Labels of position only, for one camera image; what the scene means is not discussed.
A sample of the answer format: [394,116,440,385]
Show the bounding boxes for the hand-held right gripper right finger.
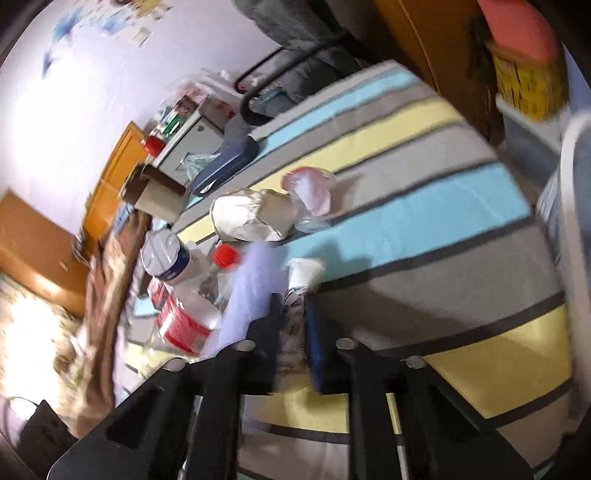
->
[305,300,536,480]

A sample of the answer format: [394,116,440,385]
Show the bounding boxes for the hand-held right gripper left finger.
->
[46,293,284,480]

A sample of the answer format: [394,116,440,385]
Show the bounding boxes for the patterned paper cup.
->
[277,257,327,374]

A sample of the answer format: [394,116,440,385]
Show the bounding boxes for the clear plastic bottle red label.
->
[152,244,242,357]

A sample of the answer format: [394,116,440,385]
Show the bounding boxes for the white trash bin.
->
[536,115,591,416]

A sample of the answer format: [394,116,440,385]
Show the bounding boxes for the pale purple plastic bag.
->
[203,242,288,361]

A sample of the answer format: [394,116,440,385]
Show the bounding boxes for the crumpled white paper bag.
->
[210,187,301,243]

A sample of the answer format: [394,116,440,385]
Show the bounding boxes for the plastic jar with white lid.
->
[141,230,191,283]

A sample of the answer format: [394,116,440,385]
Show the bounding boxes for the striped bed sheet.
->
[120,60,583,480]

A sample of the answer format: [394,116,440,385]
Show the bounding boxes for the brown blanket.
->
[53,212,154,439]

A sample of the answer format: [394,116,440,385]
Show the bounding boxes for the navy blue case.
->
[190,136,259,195]

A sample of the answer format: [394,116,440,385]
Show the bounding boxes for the brown and white paper cup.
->
[121,164,188,219]

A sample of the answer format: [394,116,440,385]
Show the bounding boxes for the blue cloth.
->
[113,203,138,237]

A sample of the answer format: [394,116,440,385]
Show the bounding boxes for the teal plastic bag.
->
[182,152,222,182]

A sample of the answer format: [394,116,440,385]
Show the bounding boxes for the white bedside cabinet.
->
[152,95,242,183]

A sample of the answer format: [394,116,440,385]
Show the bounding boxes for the wooden headboard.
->
[83,121,149,252]

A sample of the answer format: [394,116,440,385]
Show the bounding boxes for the clear plastic bag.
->
[178,69,236,107]

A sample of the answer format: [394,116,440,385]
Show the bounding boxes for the translucent storage box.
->
[496,99,570,161]

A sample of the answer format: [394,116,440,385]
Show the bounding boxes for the wooden wardrobe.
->
[374,0,505,145]

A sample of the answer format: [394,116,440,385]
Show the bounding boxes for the yellow floral box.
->
[487,41,572,121]

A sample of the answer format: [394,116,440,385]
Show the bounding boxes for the pink plastic bin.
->
[478,0,561,64]

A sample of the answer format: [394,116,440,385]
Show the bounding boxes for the cartoon wall stickers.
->
[44,0,172,77]

